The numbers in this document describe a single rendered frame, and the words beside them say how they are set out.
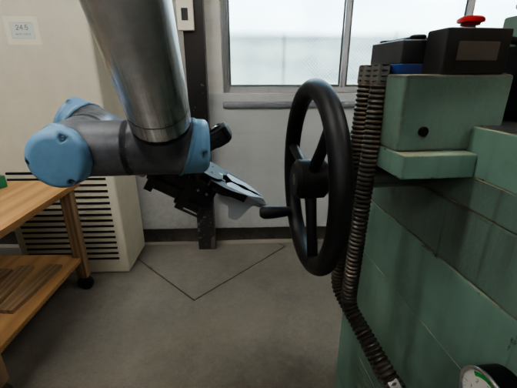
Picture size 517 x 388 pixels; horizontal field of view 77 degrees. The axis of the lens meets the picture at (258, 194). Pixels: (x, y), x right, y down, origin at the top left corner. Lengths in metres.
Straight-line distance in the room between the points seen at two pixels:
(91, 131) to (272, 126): 1.38
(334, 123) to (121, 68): 0.22
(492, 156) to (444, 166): 0.05
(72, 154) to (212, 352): 1.02
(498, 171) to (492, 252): 0.09
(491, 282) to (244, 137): 1.46
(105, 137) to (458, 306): 0.51
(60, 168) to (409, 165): 0.42
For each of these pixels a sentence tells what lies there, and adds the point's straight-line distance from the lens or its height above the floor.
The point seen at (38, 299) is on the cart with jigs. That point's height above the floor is 0.18.
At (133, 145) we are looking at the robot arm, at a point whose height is 0.88.
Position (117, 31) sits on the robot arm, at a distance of 0.32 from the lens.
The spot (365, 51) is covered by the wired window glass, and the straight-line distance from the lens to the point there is 1.92.
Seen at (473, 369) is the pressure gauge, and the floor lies 0.68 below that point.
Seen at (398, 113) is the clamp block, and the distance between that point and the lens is 0.43.
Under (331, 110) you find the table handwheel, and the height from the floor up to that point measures 0.92.
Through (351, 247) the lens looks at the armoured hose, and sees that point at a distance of 0.50.
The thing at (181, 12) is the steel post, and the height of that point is 1.21.
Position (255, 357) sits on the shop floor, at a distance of 1.31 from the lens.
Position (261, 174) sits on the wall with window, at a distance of 1.82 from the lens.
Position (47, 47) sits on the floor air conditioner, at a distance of 1.64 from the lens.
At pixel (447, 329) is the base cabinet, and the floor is 0.62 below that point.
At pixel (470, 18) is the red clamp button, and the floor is 1.02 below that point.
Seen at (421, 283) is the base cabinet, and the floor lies 0.65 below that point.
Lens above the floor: 0.96
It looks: 21 degrees down
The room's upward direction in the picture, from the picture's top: straight up
